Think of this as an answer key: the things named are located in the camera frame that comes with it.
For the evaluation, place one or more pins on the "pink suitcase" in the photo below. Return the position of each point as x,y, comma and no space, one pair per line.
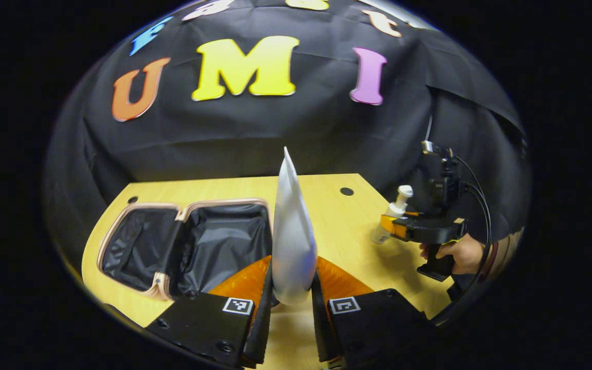
219,246

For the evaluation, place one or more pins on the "clear pump bottle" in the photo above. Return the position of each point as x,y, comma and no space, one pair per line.
393,213

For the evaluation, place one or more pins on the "black backdrop cloth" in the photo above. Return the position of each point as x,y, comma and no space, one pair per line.
275,133

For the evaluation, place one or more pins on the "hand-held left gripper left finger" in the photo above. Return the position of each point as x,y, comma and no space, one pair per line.
203,324

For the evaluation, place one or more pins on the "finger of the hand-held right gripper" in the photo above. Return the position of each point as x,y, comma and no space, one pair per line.
411,230

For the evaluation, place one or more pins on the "white squeeze tube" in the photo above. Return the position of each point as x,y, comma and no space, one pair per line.
292,241

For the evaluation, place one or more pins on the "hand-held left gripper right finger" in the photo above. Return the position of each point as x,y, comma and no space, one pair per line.
373,324

